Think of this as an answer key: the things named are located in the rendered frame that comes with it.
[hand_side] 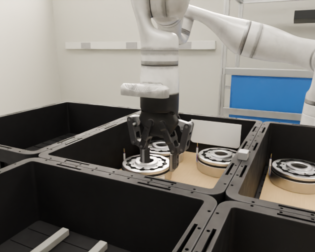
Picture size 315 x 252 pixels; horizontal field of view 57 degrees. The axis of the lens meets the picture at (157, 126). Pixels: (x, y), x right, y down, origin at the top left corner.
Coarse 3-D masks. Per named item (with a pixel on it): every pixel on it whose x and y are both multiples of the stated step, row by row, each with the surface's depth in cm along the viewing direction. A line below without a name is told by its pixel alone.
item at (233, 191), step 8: (264, 128) 62; (304, 128) 63; (312, 128) 62; (256, 136) 56; (264, 136) 58; (256, 144) 55; (256, 152) 47; (248, 160) 44; (240, 168) 41; (248, 168) 41; (240, 176) 42; (232, 184) 36; (240, 184) 36; (232, 192) 34; (232, 200) 33; (240, 200) 32; (248, 200) 32; (256, 200) 32; (264, 200) 32; (272, 208) 31; (280, 208) 31; (288, 208) 31; (296, 208) 31; (304, 208) 31; (312, 216) 29
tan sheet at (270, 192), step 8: (264, 184) 58; (272, 184) 58; (264, 192) 55; (272, 192) 55; (280, 192) 55; (288, 192) 55; (272, 200) 52; (280, 200) 52; (288, 200) 52; (296, 200) 52; (304, 200) 52; (312, 200) 52; (312, 208) 49
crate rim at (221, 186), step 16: (112, 128) 63; (256, 128) 61; (64, 144) 51; (64, 160) 44; (240, 160) 44; (128, 176) 38; (144, 176) 38; (224, 176) 38; (208, 192) 34; (224, 192) 35
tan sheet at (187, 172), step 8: (184, 152) 76; (192, 152) 76; (184, 160) 70; (192, 160) 70; (120, 168) 66; (176, 168) 66; (184, 168) 66; (192, 168) 66; (176, 176) 62; (184, 176) 62; (192, 176) 62; (200, 176) 62; (208, 176) 62; (192, 184) 58; (200, 184) 58; (208, 184) 58
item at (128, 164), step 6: (132, 156) 64; (138, 156) 65; (156, 156) 64; (162, 156) 64; (126, 162) 61; (132, 162) 61; (162, 162) 61; (168, 162) 61; (126, 168) 58; (132, 168) 59; (138, 168) 58; (144, 168) 58; (150, 168) 58; (156, 168) 58; (162, 168) 58; (168, 168) 59; (144, 174) 56; (150, 174) 56
